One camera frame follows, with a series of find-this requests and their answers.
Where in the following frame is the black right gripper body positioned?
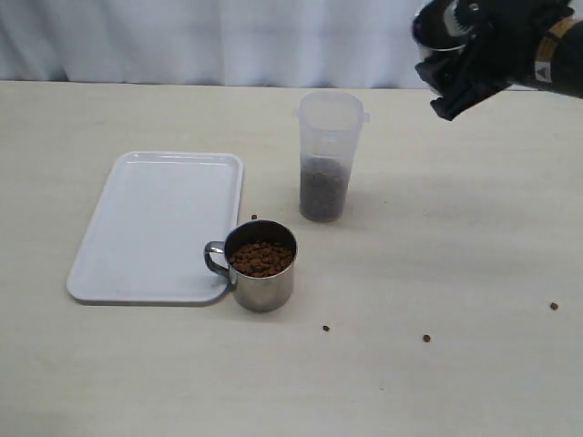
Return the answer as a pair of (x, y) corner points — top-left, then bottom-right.
(469, 1), (574, 91)

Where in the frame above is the steel mug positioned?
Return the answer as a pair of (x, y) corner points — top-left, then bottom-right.
(204, 218), (298, 313)
(411, 0), (467, 61)

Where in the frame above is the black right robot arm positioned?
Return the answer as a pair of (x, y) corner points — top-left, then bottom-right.
(411, 0), (582, 121)

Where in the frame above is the clear plastic tall container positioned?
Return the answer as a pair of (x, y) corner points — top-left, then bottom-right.
(294, 91), (370, 222)

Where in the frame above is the white curtain backdrop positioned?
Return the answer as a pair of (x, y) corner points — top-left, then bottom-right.
(1, 1), (422, 88)

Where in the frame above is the white plastic tray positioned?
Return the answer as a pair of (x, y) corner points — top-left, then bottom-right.
(66, 151), (243, 306)

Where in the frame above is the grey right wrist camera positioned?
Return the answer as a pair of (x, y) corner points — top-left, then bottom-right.
(443, 0), (492, 37)

